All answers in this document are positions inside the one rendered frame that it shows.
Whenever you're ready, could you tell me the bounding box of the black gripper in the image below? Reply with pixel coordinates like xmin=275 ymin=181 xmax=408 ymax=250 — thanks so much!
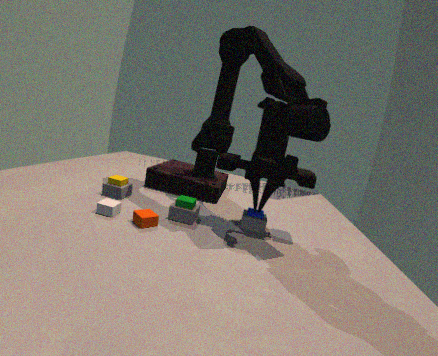
xmin=216 ymin=131 xmax=316 ymax=213

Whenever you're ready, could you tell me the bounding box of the green button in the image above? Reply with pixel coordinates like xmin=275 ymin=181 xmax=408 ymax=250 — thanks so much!
xmin=168 ymin=195 xmax=200 ymax=225

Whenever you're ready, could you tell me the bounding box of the yellow button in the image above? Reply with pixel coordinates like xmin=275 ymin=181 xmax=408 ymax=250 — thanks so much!
xmin=102 ymin=175 xmax=133 ymax=200

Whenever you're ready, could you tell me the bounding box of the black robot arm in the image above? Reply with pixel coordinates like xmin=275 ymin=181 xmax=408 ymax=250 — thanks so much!
xmin=191 ymin=26 xmax=331 ymax=182

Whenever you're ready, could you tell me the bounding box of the small white block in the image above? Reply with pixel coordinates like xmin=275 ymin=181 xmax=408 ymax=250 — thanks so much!
xmin=96 ymin=198 xmax=121 ymax=217

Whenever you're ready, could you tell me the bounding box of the orange block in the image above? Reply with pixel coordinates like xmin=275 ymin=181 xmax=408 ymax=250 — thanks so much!
xmin=132 ymin=209 xmax=159 ymax=229

